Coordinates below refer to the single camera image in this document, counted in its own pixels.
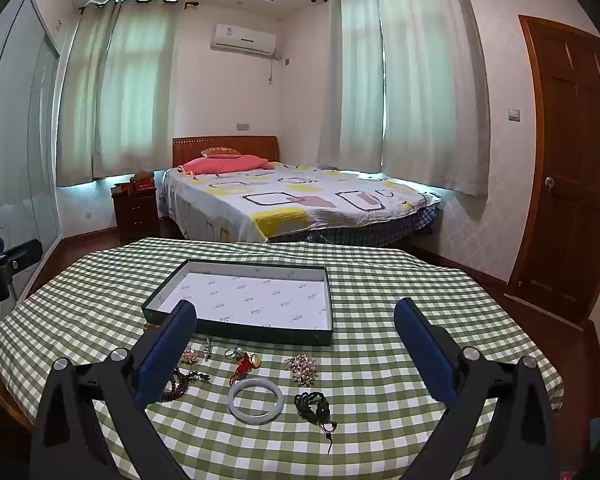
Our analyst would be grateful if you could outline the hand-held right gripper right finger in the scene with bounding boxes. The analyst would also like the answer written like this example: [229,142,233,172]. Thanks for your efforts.
[394,297,571,480]

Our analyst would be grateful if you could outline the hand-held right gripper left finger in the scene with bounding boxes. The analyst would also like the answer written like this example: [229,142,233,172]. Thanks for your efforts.
[30,300,198,480]

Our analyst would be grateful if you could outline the dark red bead necklace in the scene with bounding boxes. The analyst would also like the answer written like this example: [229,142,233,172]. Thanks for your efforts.
[160,367,211,403]

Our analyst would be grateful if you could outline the white jade bangle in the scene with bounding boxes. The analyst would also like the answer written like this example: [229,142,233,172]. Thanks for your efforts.
[227,379,286,426]

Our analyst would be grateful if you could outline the red knot pendant gold charm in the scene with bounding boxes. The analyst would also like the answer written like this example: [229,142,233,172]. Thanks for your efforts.
[228,352,262,386]

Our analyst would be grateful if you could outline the green shallow cardboard box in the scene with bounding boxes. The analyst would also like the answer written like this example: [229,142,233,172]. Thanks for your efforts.
[141,258,335,347]

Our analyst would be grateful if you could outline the black braided bracelet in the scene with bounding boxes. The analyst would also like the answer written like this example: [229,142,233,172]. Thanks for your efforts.
[294,391,338,456]

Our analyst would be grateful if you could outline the gold pearl brooch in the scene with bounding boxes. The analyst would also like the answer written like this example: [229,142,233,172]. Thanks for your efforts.
[283,354,320,387]

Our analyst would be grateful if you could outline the green checked tablecloth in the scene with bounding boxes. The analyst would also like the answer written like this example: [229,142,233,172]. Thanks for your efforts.
[0,237,566,480]

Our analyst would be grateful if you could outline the glass sliding wardrobe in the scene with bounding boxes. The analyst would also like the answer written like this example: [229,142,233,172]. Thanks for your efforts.
[0,0,63,281]

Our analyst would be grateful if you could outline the dark wooden nightstand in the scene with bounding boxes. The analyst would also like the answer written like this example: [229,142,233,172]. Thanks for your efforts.
[111,182,161,243]

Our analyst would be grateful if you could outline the pale green curtain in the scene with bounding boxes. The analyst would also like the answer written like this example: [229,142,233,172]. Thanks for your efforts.
[374,0,492,197]
[92,0,187,179]
[56,0,120,187]
[317,0,386,176]

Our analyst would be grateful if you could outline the pink pillow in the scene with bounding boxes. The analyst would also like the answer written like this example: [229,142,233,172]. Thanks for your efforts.
[177,154,273,177]

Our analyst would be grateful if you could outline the patterned bedsheet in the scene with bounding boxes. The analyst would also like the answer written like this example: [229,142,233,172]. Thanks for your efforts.
[162,160,441,243]

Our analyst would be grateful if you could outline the wooden bed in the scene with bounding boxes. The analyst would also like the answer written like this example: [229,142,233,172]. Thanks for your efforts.
[161,135,441,251]

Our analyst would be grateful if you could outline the brown wooden door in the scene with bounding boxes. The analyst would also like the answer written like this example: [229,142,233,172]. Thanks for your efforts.
[505,14,600,332]

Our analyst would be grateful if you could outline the white air conditioner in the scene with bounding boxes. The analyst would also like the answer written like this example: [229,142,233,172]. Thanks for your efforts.
[210,22,278,57]

